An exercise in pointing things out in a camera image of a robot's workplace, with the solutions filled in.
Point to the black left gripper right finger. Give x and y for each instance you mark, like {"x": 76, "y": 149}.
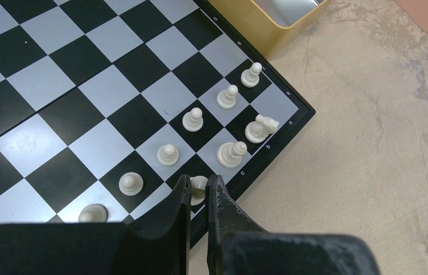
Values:
{"x": 238, "y": 245}

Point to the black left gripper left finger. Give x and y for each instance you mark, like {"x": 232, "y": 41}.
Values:
{"x": 156, "y": 243}

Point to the white bishop chess piece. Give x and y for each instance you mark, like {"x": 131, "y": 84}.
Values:
{"x": 230, "y": 154}

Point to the white knight chess piece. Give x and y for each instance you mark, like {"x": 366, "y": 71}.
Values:
{"x": 257, "y": 131}

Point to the white pawn chess piece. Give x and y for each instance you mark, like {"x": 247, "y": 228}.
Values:
{"x": 250, "y": 77}
{"x": 193, "y": 121}
{"x": 226, "y": 99}

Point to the yellow tray of white pieces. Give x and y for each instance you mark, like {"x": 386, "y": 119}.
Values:
{"x": 270, "y": 26}

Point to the black and white chessboard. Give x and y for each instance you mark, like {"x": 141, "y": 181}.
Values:
{"x": 89, "y": 90}

